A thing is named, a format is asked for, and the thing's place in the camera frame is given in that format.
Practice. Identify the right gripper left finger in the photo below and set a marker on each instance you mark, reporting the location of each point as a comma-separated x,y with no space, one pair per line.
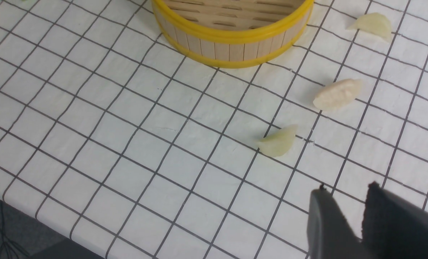
328,232

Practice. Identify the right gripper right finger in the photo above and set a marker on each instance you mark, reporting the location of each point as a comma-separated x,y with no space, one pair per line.
393,228

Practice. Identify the small dumpling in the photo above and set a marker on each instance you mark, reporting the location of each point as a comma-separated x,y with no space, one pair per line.
279,143

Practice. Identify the cream dumpling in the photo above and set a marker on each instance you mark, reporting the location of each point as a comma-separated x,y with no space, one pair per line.
338,94

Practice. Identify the pale green dumpling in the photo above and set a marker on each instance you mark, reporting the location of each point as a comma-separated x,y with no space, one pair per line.
374,23

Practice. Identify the yellow bamboo steamer tray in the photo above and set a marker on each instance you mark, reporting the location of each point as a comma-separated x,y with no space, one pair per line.
232,33

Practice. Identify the white grid tablecloth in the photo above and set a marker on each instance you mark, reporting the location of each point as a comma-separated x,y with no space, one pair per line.
111,137

